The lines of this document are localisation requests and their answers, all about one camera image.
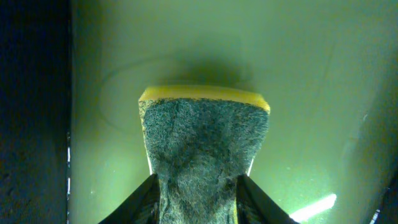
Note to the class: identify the yellow green scrub sponge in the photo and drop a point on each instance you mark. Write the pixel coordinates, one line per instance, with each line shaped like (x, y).
(199, 140)

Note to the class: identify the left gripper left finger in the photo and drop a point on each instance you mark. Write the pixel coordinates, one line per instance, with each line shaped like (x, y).
(141, 207)

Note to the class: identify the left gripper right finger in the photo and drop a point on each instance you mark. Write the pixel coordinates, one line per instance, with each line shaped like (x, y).
(254, 206)

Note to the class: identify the dark green tray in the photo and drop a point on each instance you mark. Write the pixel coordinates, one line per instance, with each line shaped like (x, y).
(72, 73)

